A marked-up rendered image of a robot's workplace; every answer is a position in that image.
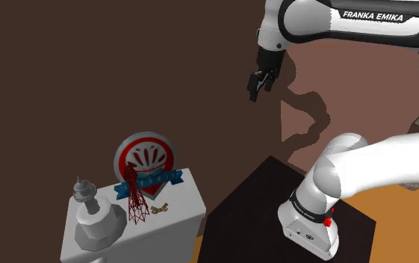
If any black robot stand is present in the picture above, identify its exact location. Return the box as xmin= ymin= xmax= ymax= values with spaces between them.
xmin=196 ymin=155 xmax=377 ymax=263

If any red lattice tower model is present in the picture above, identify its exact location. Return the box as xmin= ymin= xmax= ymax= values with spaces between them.
xmin=122 ymin=164 xmax=150 ymax=225

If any white toilet tank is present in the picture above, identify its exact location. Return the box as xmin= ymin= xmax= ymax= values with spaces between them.
xmin=59 ymin=167 xmax=208 ymax=263

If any small gold figure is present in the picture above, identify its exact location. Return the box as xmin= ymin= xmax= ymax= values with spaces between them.
xmin=149 ymin=202 xmax=170 ymax=215

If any red white emblem blue ribbon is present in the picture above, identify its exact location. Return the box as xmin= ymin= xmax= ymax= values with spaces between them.
xmin=113 ymin=131 xmax=185 ymax=201

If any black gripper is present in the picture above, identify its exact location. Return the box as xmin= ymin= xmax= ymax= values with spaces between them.
xmin=246 ymin=46 xmax=287 ymax=103

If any grey tower figure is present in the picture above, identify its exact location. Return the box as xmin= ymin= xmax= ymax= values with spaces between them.
xmin=72 ymin=176 xmax=128 ymax=253

